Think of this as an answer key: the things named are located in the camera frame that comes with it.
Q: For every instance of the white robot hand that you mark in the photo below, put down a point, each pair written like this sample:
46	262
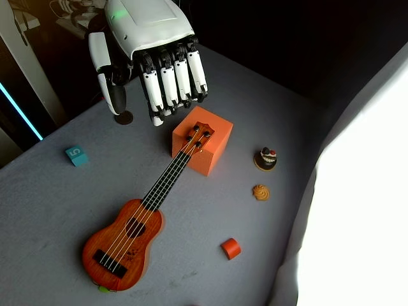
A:
150	28

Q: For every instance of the orange wooden ukulele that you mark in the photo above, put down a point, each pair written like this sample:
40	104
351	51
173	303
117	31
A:
121	242

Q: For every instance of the green round object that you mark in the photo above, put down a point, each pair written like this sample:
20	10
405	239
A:
103	289

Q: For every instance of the dark brown round disc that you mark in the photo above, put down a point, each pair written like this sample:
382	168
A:
125	119

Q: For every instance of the orange foam cube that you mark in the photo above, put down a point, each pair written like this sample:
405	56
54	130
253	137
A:
220	134

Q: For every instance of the white vertical panel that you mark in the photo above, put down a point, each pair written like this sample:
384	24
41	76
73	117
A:
32	76

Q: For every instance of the teal number block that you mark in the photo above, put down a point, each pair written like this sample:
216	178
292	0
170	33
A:
76	155

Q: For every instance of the cyan light strip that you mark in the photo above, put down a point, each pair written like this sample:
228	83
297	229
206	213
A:
22	111

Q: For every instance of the chocolate cake toy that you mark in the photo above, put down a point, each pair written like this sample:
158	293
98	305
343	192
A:
265	159

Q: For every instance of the swirled cookie toy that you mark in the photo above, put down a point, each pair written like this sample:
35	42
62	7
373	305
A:
261	192

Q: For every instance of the grey table cloth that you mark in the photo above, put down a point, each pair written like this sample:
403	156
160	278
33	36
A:
207	223

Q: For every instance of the small orange cylinder block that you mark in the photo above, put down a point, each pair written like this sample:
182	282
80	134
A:
231	248

